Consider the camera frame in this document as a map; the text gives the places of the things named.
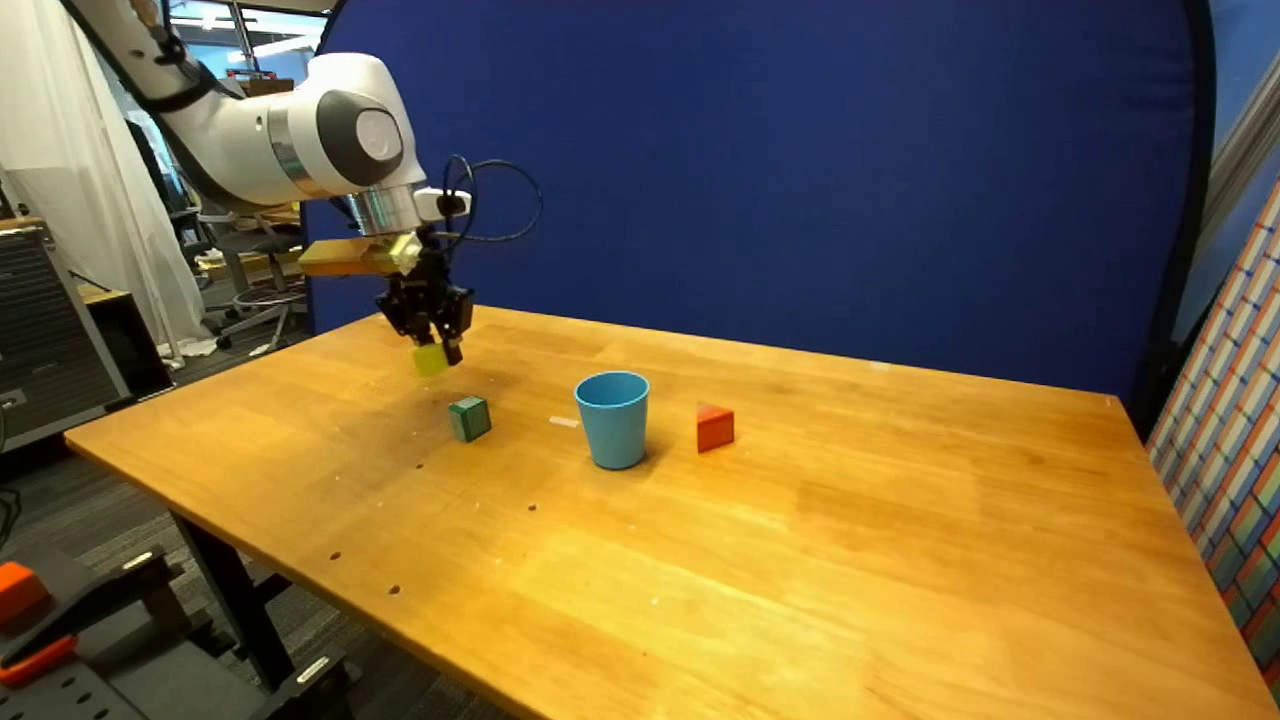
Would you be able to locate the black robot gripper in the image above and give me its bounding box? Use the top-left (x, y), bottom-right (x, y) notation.
top-left (377, 253), bottom-right (479, 372)

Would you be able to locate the yellow cube block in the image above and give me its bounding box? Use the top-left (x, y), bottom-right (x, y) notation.
top-left (408, 338), bottom-right (453, 384)

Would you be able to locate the green cube block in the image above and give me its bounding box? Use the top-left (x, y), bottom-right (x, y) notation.
top-left (444, 390), bottom-right (495, 449)

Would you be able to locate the blue plastic cup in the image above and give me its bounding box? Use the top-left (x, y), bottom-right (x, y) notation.
top-left (571, 369), bottom-right (657, 476)

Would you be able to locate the red cube block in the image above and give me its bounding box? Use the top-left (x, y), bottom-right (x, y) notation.
top-left (692, 402), bottom-right (742, 456)

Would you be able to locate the light wooden board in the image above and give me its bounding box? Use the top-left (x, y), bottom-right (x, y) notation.
top-left (291, 234), bottom-right (403, 283)

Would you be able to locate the black table leg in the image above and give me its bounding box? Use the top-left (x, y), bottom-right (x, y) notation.
top-left (173, 512), bottom-right (300, 695)

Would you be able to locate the white curtain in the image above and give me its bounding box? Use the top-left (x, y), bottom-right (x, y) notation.
top-left (0, 0), bottom-right (222, 369)

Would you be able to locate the black equipment cabinet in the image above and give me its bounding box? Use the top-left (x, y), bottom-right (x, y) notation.
top-left (0, 215), bottom-right (138, 456)

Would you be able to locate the dark blue fabric backdrop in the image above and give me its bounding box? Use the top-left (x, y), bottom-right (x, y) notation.
top-left (300, 0), bottom-right (1222, 430)

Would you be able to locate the red orange box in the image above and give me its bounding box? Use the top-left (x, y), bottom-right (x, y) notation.
top-left (0, 557), bottom-right (57, 631)

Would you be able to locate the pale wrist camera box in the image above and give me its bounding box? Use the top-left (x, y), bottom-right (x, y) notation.
top-left (379, 229), bottom-right (434, 280)

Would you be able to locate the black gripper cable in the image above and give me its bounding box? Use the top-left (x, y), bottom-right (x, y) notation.
top-left (435, 150), bottom-right (547, 253)

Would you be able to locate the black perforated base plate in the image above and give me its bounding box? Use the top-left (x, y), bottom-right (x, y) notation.
top-left (0, 542), bottom-right (360, 720)

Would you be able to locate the black clamp orange handle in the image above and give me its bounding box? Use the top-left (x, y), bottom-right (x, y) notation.
top-left (0, 631), bottom-right (80, 692)

